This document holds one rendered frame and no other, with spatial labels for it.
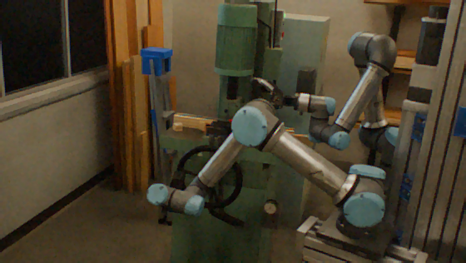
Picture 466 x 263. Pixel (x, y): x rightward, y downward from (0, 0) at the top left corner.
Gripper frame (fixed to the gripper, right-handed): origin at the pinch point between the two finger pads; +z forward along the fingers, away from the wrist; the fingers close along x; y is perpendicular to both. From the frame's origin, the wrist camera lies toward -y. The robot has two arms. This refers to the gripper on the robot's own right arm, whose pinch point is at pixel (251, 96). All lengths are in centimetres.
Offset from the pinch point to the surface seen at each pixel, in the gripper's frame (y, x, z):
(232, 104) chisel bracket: -12.7, 5.6, 10.5
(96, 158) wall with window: -125, 68, 134
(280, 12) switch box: -36, -41, -3
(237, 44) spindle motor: -4.1, -21.2, 9.9
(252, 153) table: -5.1, 25.6, -2.9
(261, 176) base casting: -7.3, 35.9, -8.1
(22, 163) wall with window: -43, 59, 138
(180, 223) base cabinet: -13, 67, 29
